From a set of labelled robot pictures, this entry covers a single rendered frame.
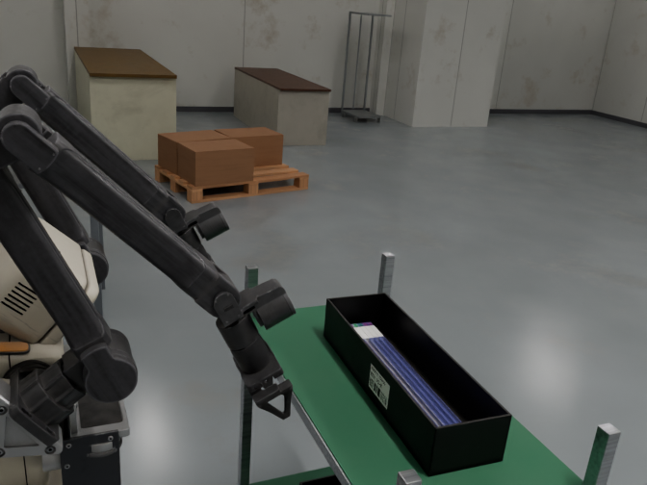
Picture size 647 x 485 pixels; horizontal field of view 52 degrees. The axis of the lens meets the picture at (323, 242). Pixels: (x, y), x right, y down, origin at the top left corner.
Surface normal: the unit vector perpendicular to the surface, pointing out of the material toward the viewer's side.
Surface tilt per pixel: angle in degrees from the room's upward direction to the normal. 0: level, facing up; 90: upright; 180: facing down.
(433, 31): 90
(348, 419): 0
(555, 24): 90
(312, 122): 90
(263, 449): 0
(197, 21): 90
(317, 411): 0
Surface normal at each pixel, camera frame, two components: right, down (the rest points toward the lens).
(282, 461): 0.07, -0.93
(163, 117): 0.38, 0.35
